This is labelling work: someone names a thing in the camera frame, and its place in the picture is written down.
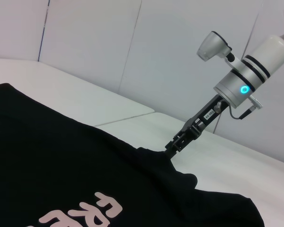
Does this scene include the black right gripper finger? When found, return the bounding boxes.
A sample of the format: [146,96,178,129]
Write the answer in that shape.
[170,131,197,158]
[164,132,189,157]

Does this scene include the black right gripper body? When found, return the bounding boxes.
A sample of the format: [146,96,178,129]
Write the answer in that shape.
[184,94,229,140]

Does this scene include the black shirt with white print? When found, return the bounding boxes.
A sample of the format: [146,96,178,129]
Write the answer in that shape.
[0,82,270,227]

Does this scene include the grey cable with silver plug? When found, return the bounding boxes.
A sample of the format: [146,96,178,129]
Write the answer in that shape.
[228,94,264,120]

